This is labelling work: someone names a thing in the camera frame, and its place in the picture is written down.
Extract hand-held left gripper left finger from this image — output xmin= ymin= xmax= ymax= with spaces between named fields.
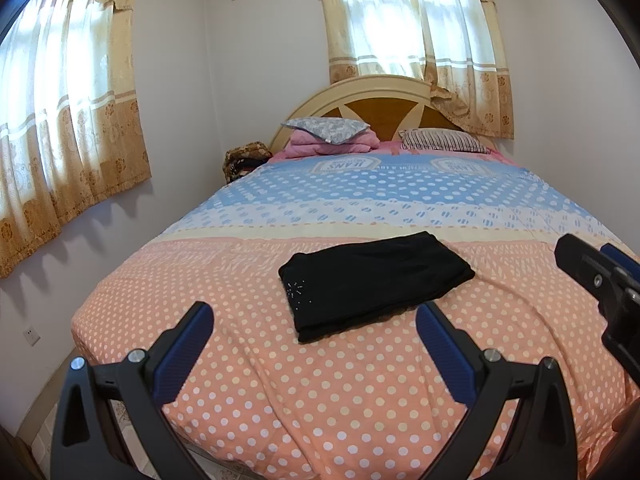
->
xmin=48 ymin=301 xmax=216 ymax=480

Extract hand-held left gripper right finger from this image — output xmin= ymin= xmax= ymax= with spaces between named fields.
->
xmin=413 ymin=301 xmax=581 ymax=480

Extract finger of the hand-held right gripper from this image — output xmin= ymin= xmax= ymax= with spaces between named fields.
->
xmin=600 ymin=243 xmax=640 ymax=281
xmin=555 ymin=232 xmax=623 ymax=306

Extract black pants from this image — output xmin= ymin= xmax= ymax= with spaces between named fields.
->
xmin=278 ymin=231 xmax=476 ymax=344

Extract polka dot bed blanket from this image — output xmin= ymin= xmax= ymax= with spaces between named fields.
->
xmin=70 ymin=152 xmax=640 ymax=480

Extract striped pillow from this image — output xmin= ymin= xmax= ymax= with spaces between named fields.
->
xmin=400 ymin=128 xmax=493 ymax=154

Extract brown patterned cloth bundle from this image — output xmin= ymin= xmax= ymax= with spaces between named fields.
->
xmin=222 ymin=141 xmax=273 ymax=184

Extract beige floral curtain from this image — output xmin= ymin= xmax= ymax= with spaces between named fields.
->
xmin=0 ymin=0 xmax=152 ymax=278
xmin=314 ymin=0 xmax=515 ymax=140

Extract pink bed sheet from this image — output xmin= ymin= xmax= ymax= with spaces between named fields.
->
xmin=270 ymin=140 xmax=526 ymax=166

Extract pink folded blanket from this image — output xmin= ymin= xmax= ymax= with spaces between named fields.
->
xmin=285 ymin=127 xmax=381 ymax=158

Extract cream wooden headboard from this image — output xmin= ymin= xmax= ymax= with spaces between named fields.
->
xmin=270 ymin=74 xmax=498 ymax=153

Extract grey patterned pillow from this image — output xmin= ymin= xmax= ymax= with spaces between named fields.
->
xmin=281 ymin=116 xmax=371 ymax=145

